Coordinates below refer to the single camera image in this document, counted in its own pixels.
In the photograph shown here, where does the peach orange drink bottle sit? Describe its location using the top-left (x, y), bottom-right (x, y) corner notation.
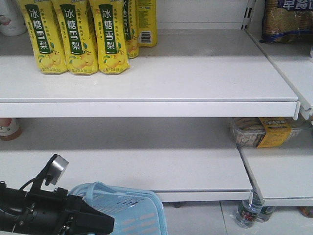
top-left (0, 118), bottom-right (22, 141)

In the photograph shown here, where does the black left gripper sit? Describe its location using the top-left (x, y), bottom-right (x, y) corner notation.
top-left (17, 188), bottom-right (114, 235)

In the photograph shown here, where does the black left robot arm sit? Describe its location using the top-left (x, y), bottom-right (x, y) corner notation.
top-left (0, 181), bottom-right (114, 235)

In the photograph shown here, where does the clear water bottle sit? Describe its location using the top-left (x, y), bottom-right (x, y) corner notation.
top-left (256, 206), bottom-right (276, 223)
top-left (235, 190), bottom-right (263, 229)

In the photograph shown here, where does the light blue plastic basket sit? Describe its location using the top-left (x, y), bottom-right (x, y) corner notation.
top-left (69, 182), bottom-right (168, 235)

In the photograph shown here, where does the clear boxed pastry pack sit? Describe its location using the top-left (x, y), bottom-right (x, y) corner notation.
top-left (229, 117), bottom-right (312, 148)

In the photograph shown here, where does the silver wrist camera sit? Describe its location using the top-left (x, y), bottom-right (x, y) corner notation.
top-left (45, 154), bottom-right (69, 186)

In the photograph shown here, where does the yellow pear drink bottle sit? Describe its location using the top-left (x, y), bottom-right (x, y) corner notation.
top-left (52, 0), bottom-right (99, 75)
top-left (17, 0), bottom-right (68, 74)
top-left (122, 0), bottom-right (139, 59)
top-left (136, 0), bottom-right (157, 47)
top-left (89, 0), bottom-right (130, 75)

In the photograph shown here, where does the biscuit bag blue label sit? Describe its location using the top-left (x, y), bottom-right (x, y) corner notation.
top-left (262, 0), bottom-right (313, 43)

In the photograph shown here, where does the white peach drink bottle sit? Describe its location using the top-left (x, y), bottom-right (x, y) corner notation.
top-left (0, 0), bottom-right (27, 36)

